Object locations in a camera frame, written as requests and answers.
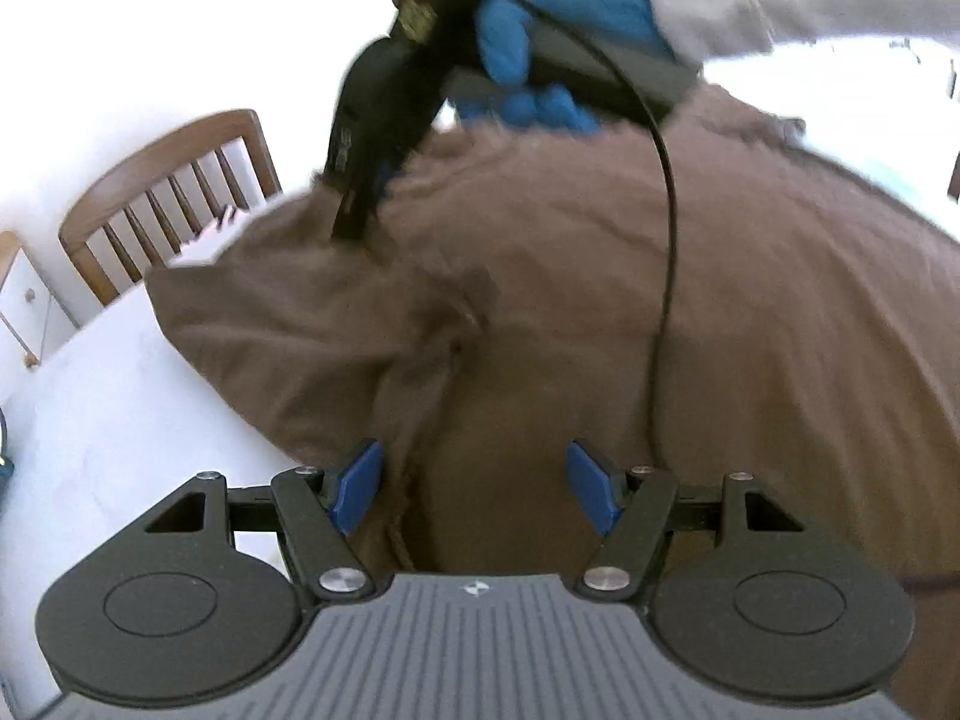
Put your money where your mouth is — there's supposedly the brown t-shirt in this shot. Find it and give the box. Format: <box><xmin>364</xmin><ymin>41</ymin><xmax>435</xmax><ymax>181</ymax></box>
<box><xmin>143</xmin><ymin>81</ymin><xmax>960</xmax><ymax>720</ymax></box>

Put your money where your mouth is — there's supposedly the blue gloved right hand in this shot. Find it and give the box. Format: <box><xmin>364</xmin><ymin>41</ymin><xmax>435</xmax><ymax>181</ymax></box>
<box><xmin>452</xmin><ymin>0</ymin><xmax>677</xmax><ymax>137</ymax></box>

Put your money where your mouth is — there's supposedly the pink item on chair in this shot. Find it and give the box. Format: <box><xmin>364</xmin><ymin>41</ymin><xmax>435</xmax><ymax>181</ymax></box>
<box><xmin>197</xmin><ymin>205</ymin><xmax>249</xmax><ymax>239</ymax></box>

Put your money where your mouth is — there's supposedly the far wooden chair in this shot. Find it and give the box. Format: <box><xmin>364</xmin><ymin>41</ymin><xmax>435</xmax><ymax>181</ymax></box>
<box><xmin>59</xmin><ymin>109</ymin><xmax>281</xmax><ymax>305</ymax></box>

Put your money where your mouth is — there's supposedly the wooden sideboard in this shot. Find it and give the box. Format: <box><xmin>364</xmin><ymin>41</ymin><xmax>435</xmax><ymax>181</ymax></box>
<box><xmin>0</xmin><ymin>231</ymin><xmax>78</xmax><ymax>371</ymax></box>

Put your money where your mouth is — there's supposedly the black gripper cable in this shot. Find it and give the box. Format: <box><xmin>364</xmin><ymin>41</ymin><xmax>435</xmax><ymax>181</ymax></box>
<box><xmin>509</xmin><ymin>0</ymin><xmax>960</xmax><ymax>593</ymax></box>

